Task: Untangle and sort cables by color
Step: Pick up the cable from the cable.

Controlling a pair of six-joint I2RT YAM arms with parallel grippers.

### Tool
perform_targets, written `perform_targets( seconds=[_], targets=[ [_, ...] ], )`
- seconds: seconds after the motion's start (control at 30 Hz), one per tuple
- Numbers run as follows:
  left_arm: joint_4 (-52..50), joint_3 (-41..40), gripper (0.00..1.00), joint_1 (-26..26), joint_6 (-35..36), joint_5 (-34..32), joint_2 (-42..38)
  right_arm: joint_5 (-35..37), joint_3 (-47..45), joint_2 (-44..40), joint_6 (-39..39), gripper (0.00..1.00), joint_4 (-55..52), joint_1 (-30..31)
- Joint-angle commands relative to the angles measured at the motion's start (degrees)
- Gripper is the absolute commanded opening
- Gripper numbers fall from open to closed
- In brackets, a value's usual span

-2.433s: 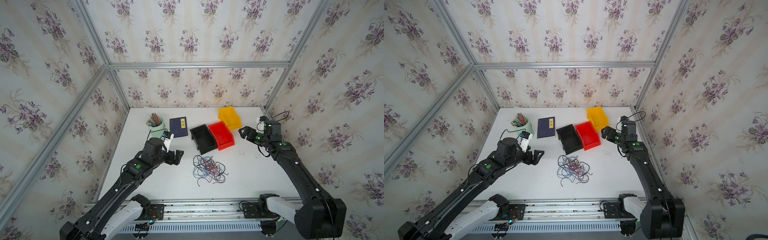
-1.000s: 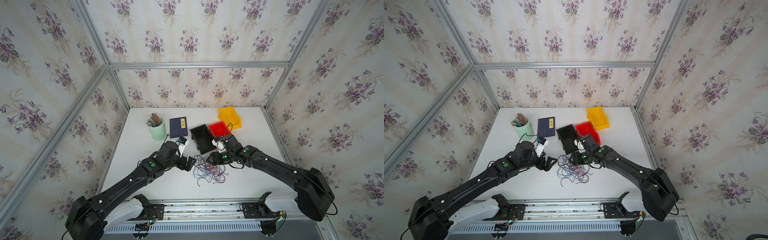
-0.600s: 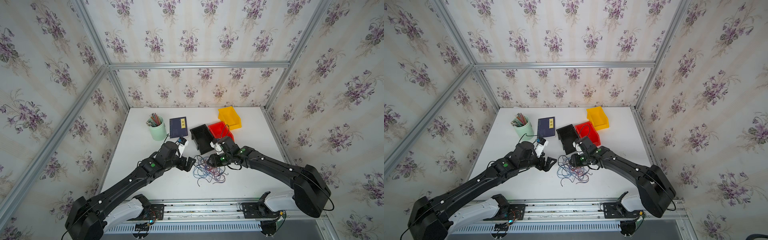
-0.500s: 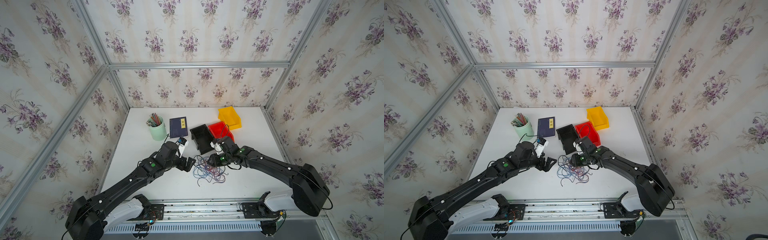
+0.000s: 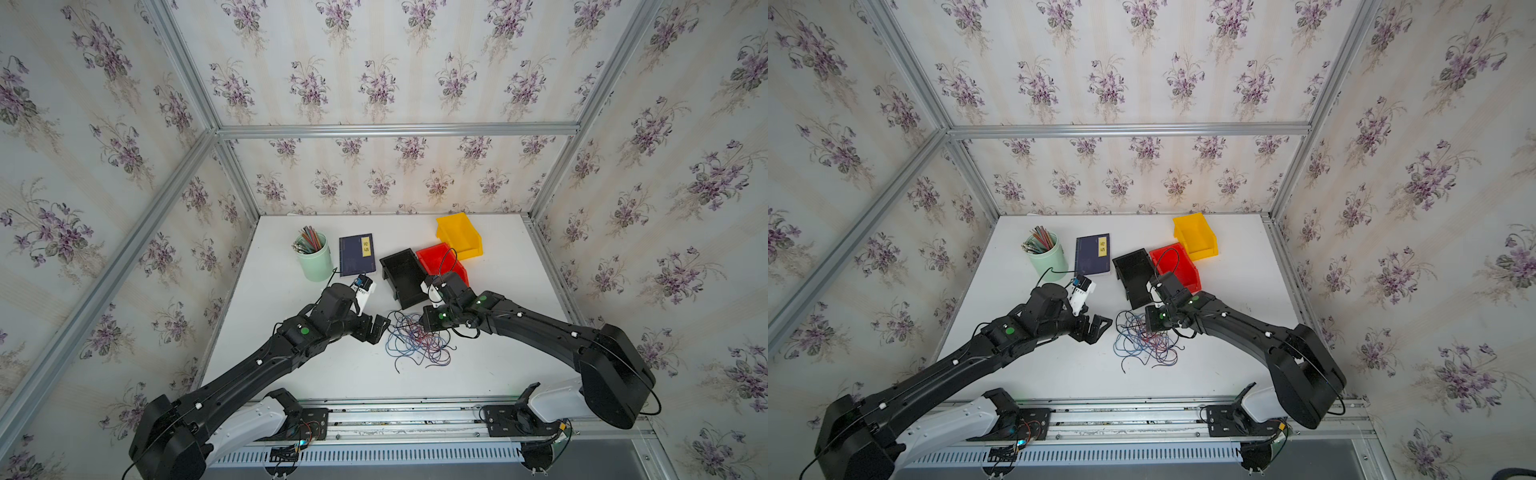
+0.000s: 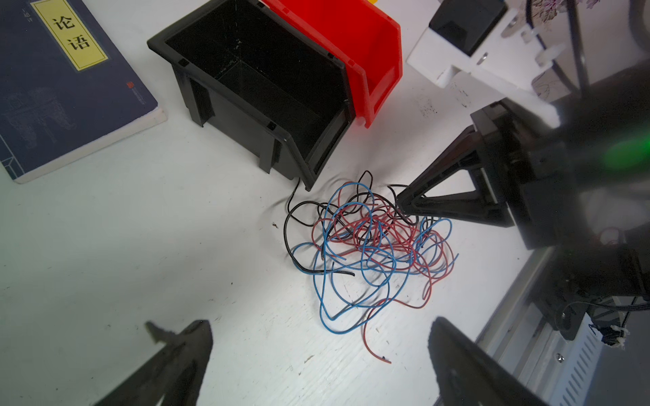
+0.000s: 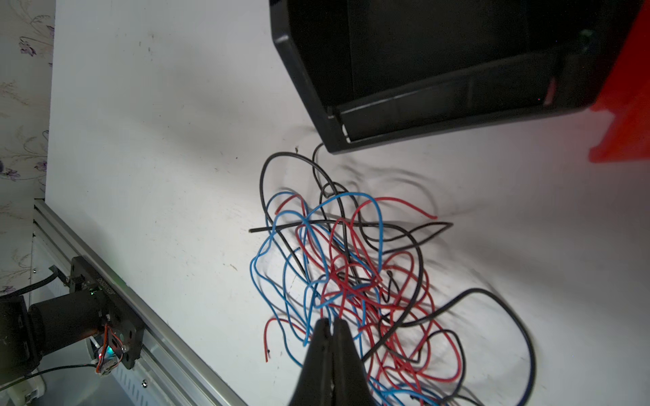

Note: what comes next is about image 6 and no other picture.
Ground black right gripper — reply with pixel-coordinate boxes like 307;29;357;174
397;99;584;249

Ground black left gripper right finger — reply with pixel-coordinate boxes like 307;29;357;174
428;317;544;406

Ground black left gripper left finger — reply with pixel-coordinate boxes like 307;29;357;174
98;320;213;405

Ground black wire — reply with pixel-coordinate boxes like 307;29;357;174
283;170;433;277

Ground black plastic bin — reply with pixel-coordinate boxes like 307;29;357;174
147;1;355;189

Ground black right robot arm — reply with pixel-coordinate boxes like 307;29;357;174
397;63;649;299

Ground white ventilation grille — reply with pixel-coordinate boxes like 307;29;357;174
548;315;606;406

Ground red plastic bin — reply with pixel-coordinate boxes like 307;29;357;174
265;0;403;128

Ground dark blue book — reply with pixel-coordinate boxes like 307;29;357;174
1;1;167;184

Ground aluminium rail frame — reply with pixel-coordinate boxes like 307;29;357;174
472;249;575;405

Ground red wire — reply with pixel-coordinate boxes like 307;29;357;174
310;179;459;365

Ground blue wire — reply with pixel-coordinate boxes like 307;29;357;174
291;181;454;335

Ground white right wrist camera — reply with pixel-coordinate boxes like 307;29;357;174
407;0;566;129

